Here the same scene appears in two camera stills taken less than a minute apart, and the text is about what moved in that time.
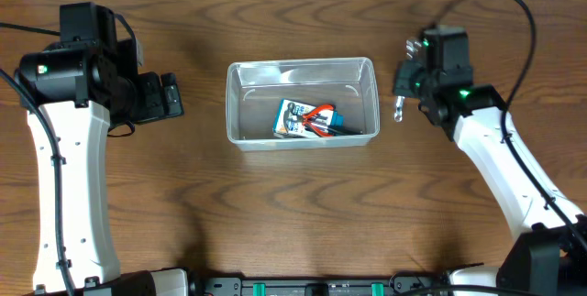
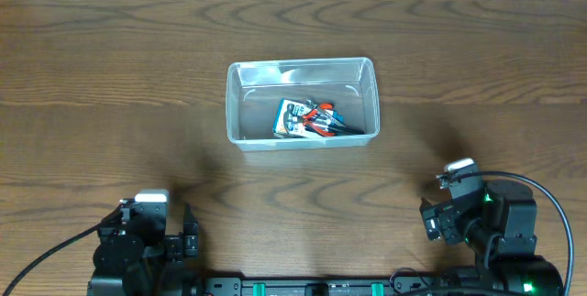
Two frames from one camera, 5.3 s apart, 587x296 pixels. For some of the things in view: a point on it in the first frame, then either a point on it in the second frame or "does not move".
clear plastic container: (350, 84) does not move
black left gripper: (161, 96) → (184, 244)
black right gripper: (401, 86) → (447, 216)
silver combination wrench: (413, 47) → (329, 118)
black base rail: (414, 285) does not move
